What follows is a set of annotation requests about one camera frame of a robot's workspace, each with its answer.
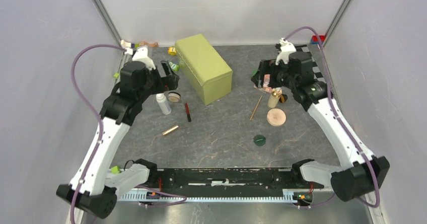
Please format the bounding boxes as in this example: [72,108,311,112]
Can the green metal drawer box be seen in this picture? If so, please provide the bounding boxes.
[175,34,233,105]

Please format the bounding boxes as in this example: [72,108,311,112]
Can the rose gold lipstick tube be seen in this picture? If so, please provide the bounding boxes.
[162,125,179,136]

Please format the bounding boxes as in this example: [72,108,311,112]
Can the yellow toy car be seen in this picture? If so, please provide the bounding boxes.
[168,46,177,56]

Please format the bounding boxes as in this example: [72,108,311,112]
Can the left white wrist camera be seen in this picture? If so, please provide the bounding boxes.
[124,45,157,70]

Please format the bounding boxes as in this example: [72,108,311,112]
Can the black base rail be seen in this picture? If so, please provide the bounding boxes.
[144,167,323,198]

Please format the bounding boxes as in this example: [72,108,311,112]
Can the round pink powder puff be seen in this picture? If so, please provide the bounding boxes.
[267,108,287,127]

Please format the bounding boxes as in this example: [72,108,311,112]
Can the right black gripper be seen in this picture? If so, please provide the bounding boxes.
[251,58,298,90]

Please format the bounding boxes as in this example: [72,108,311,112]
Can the green cube on rail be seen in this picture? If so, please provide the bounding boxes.
[110,166,121,174]

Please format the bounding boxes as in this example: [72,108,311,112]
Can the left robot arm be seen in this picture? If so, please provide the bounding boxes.
[56,58,179,219]

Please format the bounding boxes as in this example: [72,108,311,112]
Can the white plastic bottle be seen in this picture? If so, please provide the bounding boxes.
[156,93,171,115]

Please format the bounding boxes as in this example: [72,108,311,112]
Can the red black lip pencil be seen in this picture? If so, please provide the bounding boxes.
[184,103,191,122]

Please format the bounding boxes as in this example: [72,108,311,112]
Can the green round puff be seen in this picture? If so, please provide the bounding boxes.
[253,134,266,146]

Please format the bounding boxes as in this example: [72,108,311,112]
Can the round powder jar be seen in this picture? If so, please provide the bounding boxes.
[167,92,181,103]

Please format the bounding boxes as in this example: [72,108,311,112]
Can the wooden toy blocks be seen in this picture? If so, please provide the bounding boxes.
[120,39,159,48]

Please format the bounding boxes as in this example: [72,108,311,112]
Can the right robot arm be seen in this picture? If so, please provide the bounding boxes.
[251,51,390,202]

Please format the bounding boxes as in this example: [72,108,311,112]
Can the black white checkerboard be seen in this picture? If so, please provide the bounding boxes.
[296,44,326,83]

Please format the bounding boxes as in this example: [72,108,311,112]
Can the red blue blocks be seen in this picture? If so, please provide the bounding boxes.
[310,35,326,45]

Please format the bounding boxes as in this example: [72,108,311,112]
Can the pink eyeshadow palette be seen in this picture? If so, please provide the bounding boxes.
[254,74,272,94]

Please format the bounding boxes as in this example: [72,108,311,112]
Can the gold thin pencil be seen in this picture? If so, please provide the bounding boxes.
[249,95,263,121]

